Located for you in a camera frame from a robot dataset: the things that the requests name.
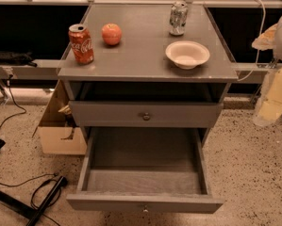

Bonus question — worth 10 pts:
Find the open grey middle drawer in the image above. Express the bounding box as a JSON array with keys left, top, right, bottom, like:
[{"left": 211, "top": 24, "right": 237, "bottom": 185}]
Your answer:
[{"left": 67, "top": 127, "right": 224, "bottom": 214}]

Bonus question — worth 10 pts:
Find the white hanging cable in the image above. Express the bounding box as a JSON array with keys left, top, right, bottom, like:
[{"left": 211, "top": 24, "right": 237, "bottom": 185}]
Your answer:
[{"left": 237, "top": 0, "right": 267, "bottom": 83}]

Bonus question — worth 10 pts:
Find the white bowl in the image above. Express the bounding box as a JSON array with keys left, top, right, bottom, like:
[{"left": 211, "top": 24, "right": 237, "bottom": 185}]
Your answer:
[{"left": 165, "top": 40, "right": 210, "bottom": 70}]

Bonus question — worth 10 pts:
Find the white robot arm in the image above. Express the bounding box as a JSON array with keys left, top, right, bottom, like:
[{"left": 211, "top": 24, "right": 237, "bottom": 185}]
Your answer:
[{"left": 252, "top": 16, "right": 282, "bottom": 126}]

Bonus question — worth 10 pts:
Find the grey upper drawer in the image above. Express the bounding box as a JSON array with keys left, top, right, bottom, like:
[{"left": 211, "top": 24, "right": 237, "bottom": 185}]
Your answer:
[{"left": 69, "top": 101, "right": 223, "bottom": 128}]

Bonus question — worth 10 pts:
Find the grey drawer cabinet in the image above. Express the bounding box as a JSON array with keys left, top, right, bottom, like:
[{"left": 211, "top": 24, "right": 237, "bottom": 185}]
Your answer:
[{"left": 58, "top": 4, "right": 237, "bottom": 140}]

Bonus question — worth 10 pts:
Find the red coke can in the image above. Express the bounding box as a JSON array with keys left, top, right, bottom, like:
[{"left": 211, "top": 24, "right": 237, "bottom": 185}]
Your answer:
[{"left": 68, "top": 24, "right": 94, "bottom": 64}]

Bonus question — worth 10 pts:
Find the black floor stand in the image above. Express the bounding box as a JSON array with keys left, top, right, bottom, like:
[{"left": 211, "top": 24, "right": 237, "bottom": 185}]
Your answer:
[{"left": 0, "top": 175, "right": 69, "bottom": 226}]

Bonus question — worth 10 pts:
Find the red apple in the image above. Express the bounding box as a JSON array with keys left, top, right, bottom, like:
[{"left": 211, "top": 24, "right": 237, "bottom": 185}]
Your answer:
[{"left": 101, "top": 24, "right": 122, "bottom": 45}]

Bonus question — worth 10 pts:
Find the silver soda can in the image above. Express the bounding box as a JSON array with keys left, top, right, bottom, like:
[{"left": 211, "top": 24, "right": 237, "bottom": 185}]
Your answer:
[{"left": 169, "top": 1, "right": 188, "bottom": 36}]

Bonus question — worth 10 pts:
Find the black floor cable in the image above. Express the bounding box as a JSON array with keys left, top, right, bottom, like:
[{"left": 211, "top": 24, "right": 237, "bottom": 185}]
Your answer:
[{"left": 0, "top": 73, "right": 60, "bottom": 226}]

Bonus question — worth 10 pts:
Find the cardboard box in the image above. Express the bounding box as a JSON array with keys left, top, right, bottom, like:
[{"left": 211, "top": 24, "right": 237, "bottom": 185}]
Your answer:
[{"left": 37, "top": 81, "right": 87, "bottom": 155}]

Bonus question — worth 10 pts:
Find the black bag on shelf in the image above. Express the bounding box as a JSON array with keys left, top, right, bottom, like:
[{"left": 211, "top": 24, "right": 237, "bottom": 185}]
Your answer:
[{"left": 0, "top": 51, "right": 37, "bottom": 67}]

